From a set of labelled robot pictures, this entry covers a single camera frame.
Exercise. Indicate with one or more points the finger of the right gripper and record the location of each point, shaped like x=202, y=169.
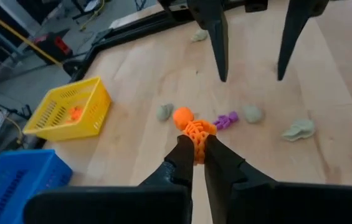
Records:
x=217, y=31
x=297, y=15

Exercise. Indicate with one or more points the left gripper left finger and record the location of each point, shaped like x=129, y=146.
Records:
x=101, y=205

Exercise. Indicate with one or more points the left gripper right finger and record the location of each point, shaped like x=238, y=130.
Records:
x=288, y=205

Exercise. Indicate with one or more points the purple skeleton toy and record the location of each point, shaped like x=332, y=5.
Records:
x=225, y=120

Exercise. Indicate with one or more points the blue plastic basket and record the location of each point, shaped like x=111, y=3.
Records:
x=23, y=174

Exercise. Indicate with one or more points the yellow plastic basket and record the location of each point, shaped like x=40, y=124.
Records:
x=97, y=102

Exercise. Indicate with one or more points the red object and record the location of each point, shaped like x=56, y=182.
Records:
x=62, y=45

